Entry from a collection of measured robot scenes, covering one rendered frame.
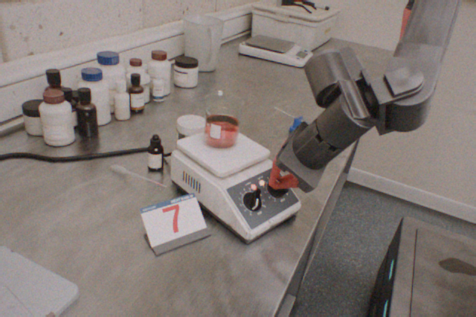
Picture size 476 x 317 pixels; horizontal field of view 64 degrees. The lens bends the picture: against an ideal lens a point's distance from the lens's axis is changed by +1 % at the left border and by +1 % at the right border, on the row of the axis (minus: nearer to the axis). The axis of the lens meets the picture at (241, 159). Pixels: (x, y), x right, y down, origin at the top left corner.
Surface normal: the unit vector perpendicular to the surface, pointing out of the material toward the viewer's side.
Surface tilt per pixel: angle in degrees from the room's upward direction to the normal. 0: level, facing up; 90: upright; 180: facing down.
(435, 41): 28
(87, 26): 90
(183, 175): 90
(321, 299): 0
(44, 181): 0
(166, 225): 40
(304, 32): 93
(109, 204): 0
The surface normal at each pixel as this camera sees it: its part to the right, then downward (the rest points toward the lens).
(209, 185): -0.71, 0.29
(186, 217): 0.46, -0.33
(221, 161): 0.12, -0.84
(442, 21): -0.25, -0.43
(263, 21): -0.46, 0.46
